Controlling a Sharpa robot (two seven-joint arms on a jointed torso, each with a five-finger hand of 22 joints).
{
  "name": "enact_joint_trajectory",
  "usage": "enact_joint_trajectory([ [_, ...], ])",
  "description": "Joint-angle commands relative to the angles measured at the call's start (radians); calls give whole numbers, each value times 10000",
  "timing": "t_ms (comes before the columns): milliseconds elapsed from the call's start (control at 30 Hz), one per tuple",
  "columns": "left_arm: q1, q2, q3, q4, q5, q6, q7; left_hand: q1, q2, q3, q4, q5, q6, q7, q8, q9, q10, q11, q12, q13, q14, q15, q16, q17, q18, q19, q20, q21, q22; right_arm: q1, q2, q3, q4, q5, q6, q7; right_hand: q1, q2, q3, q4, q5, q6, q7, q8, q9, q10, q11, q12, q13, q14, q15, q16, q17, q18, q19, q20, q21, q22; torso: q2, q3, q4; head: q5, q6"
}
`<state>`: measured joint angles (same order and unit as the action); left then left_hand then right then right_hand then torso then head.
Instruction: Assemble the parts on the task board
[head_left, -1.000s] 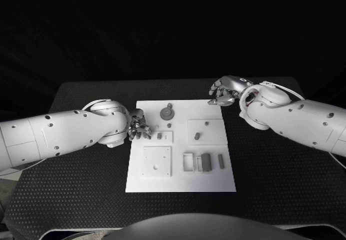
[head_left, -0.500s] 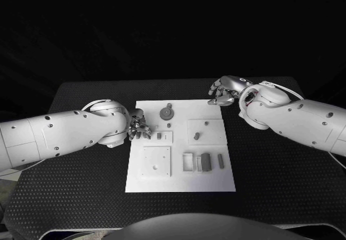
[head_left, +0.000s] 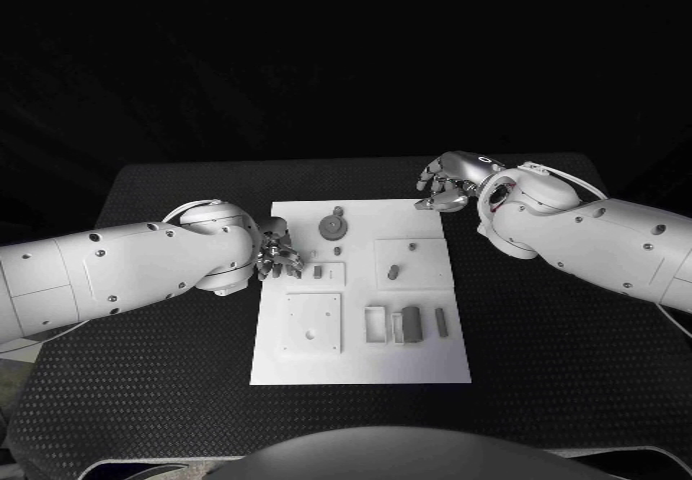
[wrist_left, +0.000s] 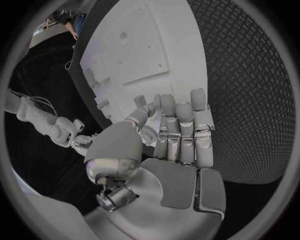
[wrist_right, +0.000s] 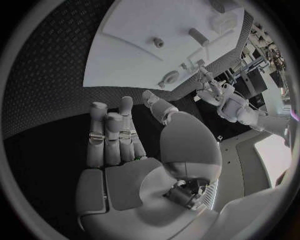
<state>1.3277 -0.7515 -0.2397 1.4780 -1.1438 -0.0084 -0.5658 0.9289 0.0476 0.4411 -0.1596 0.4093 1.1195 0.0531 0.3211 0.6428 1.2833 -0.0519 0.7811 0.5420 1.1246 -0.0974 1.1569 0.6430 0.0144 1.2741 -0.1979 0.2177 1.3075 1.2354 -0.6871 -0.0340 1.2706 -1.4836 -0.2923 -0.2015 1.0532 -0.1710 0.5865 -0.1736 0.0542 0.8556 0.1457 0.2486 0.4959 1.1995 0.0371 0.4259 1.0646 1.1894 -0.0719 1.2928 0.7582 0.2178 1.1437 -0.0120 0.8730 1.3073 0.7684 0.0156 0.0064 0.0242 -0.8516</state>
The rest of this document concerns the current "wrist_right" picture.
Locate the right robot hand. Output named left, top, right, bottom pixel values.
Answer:
left=75, top=89, right=224, bottom=240

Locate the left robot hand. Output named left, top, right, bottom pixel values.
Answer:
left=195, top=59, right=235, bottom=107

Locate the white task board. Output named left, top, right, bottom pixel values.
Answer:
left=82, top=0, right=246, bottom=93

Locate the workshop desk with equipment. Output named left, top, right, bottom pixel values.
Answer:
left=236, top=20, right=290, bottom=106

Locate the grey long cylinder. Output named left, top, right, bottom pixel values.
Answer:
left=188, top=27, right=210, bottom=47

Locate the grey short cylinder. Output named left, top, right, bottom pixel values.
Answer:
left=151, top=36, right=165, bottom=48

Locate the white cable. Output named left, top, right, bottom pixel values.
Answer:
left=233, top=90, right=270, bottom=116

